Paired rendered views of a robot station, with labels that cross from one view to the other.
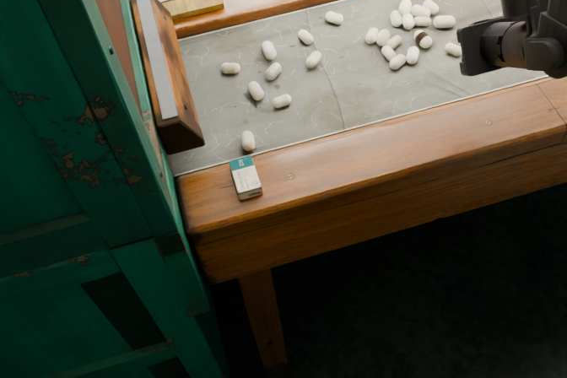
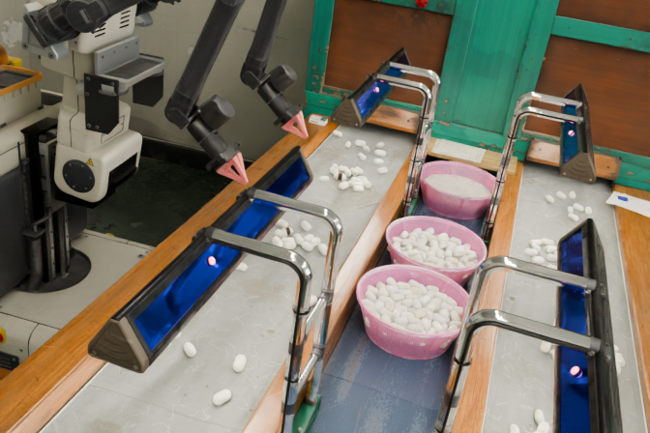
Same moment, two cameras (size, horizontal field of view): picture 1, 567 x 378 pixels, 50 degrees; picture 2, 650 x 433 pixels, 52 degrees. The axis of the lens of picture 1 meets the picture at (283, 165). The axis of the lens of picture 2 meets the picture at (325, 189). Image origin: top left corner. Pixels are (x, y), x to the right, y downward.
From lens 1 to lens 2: 2.50 m
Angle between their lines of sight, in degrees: 82
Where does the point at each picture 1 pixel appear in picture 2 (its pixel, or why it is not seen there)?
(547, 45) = not seen: hidden behind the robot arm
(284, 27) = (393, 164)
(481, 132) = (274, 155)
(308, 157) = (311, 131)
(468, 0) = (351, 202)
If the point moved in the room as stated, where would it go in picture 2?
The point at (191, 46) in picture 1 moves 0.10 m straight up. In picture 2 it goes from (406, 148) to (411, 122)
